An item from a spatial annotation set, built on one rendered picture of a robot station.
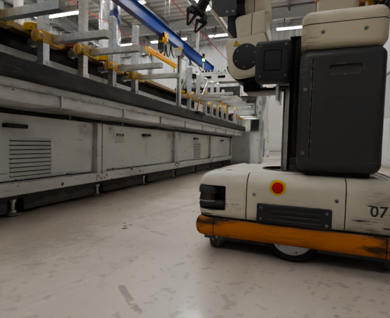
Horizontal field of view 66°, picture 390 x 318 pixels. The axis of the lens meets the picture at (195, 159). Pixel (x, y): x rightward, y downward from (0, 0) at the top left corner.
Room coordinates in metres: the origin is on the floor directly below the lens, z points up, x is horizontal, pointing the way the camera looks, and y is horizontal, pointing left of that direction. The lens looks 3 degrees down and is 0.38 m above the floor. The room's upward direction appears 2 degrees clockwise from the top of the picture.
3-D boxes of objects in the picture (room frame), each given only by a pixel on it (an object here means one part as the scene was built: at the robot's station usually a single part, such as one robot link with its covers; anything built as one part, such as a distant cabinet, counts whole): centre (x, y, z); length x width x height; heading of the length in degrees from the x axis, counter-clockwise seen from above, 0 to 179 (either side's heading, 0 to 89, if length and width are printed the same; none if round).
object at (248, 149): (6.12, -0.50, 0.95); 1.65 x 0.70 x 1.90; 70
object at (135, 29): (2.05, 0.42, 0.92); 0.04 x 0.04 x 0.48; 70
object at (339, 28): (1.21, -0.51, 0.59); 0.55 x 0.34 x 0.83; 160
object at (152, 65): (1.82, 0.41, 0.82); 0.43 x 0.03 x 0.04; 70
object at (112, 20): (1.81, 0.51, 0.87); 0.04 x 0.04 x 0.48; 70
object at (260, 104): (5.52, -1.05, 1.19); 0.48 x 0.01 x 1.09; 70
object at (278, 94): (1.24, -0.25, 0.68); 0.28 x 0.27 x 0.25; 160
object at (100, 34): (1.35, 0.58, 0.82); 0.43 x 0.03 x 0.04; 70
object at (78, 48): (1.60, 0.59, 0.84); 0.14 x 0.06 x 0.05; 160
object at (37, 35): (1.37, 0.67, 0.82); 0.14 x 0.06 x 0.05; 160
